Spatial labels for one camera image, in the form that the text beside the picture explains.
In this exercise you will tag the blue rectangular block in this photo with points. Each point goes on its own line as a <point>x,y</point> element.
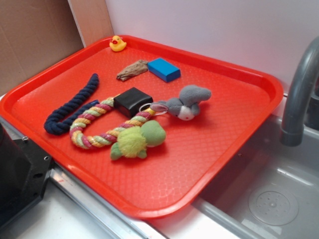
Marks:
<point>164,70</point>

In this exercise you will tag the red plastic tray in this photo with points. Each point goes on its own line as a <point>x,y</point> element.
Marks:
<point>194,151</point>

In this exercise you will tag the grey plush bunny toy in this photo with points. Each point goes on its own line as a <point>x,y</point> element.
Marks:
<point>186,106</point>

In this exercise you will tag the green plush turtle toy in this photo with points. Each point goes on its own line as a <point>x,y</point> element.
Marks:
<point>134,142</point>

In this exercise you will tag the black rectangular box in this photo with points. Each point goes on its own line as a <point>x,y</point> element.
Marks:
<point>130,101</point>

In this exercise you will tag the brown crumpled fabric piece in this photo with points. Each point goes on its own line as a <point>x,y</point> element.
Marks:
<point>135,69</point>

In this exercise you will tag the yellow rubber duck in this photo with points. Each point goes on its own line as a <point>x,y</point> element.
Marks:
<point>117,44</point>

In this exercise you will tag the grey plastic sink basin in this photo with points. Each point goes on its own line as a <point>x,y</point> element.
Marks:
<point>264,161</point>

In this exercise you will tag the grey faucet spout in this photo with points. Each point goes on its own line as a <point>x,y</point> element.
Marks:
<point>302,104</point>

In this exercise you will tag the round sink drain cover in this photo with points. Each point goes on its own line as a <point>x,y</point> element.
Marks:
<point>273,205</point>

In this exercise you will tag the brown cardboard panel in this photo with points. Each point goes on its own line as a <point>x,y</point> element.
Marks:
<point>34,35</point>

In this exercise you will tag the multicolour braided rope toy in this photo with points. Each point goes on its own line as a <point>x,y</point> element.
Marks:
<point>80,140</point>

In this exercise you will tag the navy blue rope toy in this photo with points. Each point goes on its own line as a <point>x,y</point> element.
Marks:
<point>61,119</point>

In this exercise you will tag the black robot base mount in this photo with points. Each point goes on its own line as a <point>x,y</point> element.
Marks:
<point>24,171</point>

